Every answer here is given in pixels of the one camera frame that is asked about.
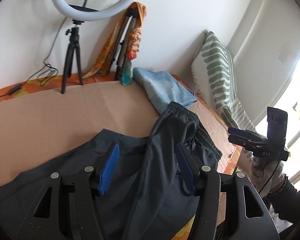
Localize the dark grey pants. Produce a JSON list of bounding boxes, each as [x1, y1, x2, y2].
[[0, 102, 222, 239]]

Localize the right black sleeve forearm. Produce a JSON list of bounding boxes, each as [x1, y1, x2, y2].
[[266, 175, 300, 224]]

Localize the right white gloved hand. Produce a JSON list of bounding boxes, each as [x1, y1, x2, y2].
[[250, 157, 285, 198]]

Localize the folded light blue jeans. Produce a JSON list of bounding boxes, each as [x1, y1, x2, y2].
[[133, 68, 197, 114]]

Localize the pink beige blanket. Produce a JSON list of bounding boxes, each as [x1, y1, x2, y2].
[[0, 80, 239, 190]]

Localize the green white patterned pillow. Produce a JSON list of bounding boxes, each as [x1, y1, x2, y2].
[[191, 31, 256, 132]]

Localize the orange patterned scarf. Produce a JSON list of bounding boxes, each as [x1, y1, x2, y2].
[[83, 2, 147, 86]]

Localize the orange floral bedsheet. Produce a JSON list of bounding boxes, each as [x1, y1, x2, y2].
[[0, 72, 115, 102]]

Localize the folded silver black tripod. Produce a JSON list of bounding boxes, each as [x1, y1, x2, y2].
[[112, 8, 139, 81]]

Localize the black mini tripod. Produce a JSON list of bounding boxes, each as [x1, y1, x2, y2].
[[61, 20, 83, 94]]

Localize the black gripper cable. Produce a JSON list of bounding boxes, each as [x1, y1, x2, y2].
[[258, 152, 283, 196]]

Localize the black ring light cable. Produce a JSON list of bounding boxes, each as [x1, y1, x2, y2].
[[7, 17, 68, 96]]

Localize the white ring light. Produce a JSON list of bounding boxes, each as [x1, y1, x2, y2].
[[51, 0, 142, 22]]

